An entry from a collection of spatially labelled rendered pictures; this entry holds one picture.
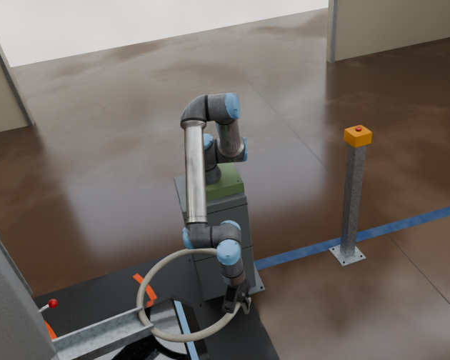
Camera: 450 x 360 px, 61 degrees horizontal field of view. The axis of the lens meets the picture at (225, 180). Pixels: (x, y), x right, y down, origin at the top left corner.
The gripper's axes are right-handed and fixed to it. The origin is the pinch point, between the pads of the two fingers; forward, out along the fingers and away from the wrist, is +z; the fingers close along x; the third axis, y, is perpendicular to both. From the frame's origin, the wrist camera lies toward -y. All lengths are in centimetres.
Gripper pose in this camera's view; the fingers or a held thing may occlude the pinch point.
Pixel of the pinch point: (239, 311)
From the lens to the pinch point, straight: 173.8
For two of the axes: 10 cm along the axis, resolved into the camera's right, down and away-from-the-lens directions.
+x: -9.1, -1.0, 4.1
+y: 3.9, -5.9, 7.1
